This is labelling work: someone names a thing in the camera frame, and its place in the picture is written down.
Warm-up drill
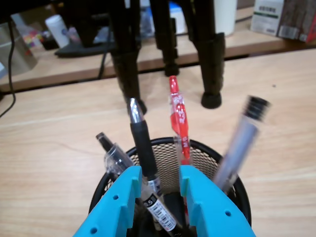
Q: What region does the clear plastic container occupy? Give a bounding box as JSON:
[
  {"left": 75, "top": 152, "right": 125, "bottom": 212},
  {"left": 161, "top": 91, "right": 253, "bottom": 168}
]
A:
[{"left": 0, "top": 14, "right": 38, "bottom": 76}]

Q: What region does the red retractable pen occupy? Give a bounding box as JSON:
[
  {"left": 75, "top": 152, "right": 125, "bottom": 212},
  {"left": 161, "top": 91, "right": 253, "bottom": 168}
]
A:
[{"left": 168, "top": 75, "right": 193, "bottom": 224}]

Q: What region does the white plastic bottle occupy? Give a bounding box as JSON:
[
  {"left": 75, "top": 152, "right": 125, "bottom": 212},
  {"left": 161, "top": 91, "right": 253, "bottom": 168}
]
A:
[{"left": 45, "top": 14, "right": 70, "bottom": 49}]

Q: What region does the white cylinder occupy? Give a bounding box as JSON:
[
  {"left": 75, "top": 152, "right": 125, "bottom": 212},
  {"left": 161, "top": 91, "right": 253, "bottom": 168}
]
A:
[{"left": 213, "top": 0, "right": 237, "bottom": 37}]

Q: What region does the blue white package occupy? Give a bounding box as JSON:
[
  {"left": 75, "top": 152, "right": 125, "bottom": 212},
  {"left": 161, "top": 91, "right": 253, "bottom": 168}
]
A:
[{"left": 170, "top": 2, "right": 186, "bottom": 35}]

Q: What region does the thin black cable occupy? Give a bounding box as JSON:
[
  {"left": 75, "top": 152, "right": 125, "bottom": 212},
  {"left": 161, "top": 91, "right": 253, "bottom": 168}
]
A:
[
  {"left": 0, "top": 19, "right": 17, "bottom": 118},
  {"left": 98, "top": 51, "right": 109, "bottom": 79}
]

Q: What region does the black capped gel pen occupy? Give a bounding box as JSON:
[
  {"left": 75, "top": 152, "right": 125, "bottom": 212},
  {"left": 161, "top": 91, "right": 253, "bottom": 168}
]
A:
[{"left": 126, "top": 97, "right": 179, "bottom": 234}]

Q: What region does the black retractable gel pen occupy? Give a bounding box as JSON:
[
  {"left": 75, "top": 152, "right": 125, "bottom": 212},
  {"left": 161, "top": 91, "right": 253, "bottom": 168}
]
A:
[{"left": 212, "top": 95, "right": 272, "bottom": 195}]

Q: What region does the black camera tripod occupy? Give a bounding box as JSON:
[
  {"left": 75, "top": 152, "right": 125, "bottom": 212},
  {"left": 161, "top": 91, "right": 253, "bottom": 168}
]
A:
[{"left": 108, "top": 0, "right": 226, "bottom": 116}]

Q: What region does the black monitor stand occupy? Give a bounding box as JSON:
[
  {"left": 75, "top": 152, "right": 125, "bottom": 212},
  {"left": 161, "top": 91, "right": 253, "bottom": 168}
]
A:
[{"left": 54, "top": 0, "right": 117, "bottom": 59}]

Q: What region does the light wood background desk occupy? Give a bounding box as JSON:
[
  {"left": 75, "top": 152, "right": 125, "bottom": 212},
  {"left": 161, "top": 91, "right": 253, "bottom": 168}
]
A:
[{"left": 0, "top": 6, "right": 316, "bottom": 93}]

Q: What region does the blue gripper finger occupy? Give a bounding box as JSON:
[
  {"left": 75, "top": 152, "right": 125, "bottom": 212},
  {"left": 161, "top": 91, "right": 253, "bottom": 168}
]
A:
[
  {"left": 73, "top": 165, "right": 143, "bottom": 237},
  {"left": 179, "top": 165, "right": 257, "bottom": 237}
]

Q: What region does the black mesh pen holder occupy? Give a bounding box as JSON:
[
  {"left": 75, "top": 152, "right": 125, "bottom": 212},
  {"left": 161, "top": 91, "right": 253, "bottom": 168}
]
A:
[{"left": 88, "top": 137, "right": 252, "bottom": 237}]

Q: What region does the clear retractable pen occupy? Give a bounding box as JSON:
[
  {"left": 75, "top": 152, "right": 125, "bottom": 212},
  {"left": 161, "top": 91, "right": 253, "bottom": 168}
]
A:
[{"left": 95, "top": 132, "right": 135, "bottom": 180}]

